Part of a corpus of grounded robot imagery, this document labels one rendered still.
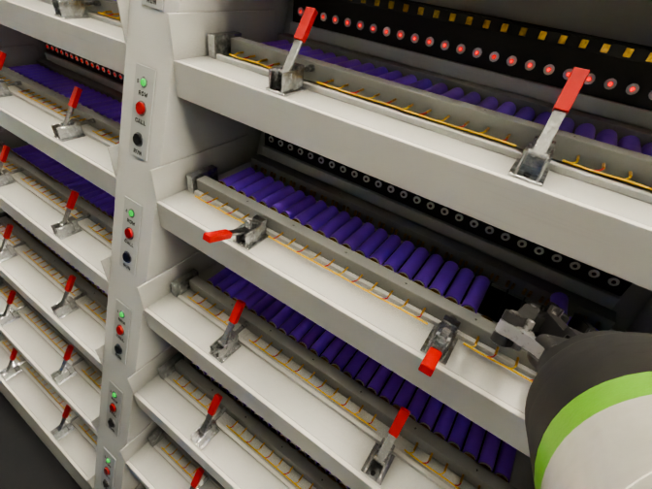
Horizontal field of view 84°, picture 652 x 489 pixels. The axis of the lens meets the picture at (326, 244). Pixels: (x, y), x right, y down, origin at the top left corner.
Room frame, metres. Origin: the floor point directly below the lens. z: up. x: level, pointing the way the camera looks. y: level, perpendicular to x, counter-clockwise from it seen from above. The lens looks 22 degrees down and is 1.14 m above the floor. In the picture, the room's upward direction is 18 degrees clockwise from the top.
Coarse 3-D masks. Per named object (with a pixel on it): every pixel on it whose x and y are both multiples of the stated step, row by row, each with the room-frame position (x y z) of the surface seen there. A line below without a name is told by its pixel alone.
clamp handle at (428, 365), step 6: (444, 330) 0.32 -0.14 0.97; (438, 336) 0.32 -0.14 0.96; (444, 336) 0.32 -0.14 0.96; (438, 342) 0.31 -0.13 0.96; (444, 342) 0.31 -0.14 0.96; (432, 348) 0.29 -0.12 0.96; (438, 348) 0.30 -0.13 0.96; (426, 354) 0.28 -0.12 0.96; (432, 354) 0.28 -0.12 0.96; (438, 354) 0.28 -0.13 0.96; (426, 360) 0.27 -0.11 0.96; (432, 360) 0.27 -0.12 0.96; (438, 360) 0.27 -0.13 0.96; (420, 366) 0.26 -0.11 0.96; (426, 366) 0.26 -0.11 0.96; (432, 366) 0.26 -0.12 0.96; (426, 372) 0.26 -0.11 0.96; (432, 372) 0.26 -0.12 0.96
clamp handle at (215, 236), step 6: (246, 222) 0.43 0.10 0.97; (240, 228) 0.42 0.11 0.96; (246, 228) 0.43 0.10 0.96; (204, 234) 0.37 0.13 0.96; (210, 234) 0.37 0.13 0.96; (216, 234) 0.38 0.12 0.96; (222, 234) 0.38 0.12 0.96; (228, 234) 0.39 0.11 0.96; (234, 234) 0.40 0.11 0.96; (240, 234) 0.41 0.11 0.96; (210, 240) 0.36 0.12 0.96; (216, 240) 0.37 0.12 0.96; (222, 240) 0.38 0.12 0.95
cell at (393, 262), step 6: (402, 246) 0.46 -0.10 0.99; (408, 246) 0.46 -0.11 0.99; (396, 252) 0.44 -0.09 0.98; (402, 252) 0.44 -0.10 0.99; (408, 252) 0.45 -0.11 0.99; (390, 258) 0.43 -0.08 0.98; (396, 258) 0.43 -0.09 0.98; (402, 258) 0.43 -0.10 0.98; (384, 264) 0.42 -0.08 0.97; (390, 264) 0.42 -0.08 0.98; (396, 264) 0.42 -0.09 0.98; (402, 264) 0.43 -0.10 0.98; (396, 270) 0.42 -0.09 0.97
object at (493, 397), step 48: (240, 144) 0.62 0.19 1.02; (192, 192) 0.52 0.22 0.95; (192, 240) 0.46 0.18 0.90; (480, 240) 0.47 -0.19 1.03; (288, 288) 0.39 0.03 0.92; (336, 288) 0.38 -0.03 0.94; (576, 288) 0.42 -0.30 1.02; (384, 336) 0.33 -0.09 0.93; (432, 384) 0.31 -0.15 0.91; (480, 384) 0.30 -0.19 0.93; (528, 384) 0.31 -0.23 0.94
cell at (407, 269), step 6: (414, 252) 0.45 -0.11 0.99; (420, 252) 0.45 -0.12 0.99; (426, 252) 0.45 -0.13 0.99; (408, 258) 0.44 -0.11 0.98; (414, 258) 0.44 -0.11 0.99; (420, 258) 0.44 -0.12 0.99; (426, 258) 0.45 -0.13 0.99; (408, 264) 0.42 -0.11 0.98; (414, 264) 0.43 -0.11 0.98; (420, 264) 0.43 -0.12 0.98; (402, 270) 0.41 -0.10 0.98; (408, 270) 0.41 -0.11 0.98; (414, 270) 0.42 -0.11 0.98; (408, 276) 0.41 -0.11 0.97
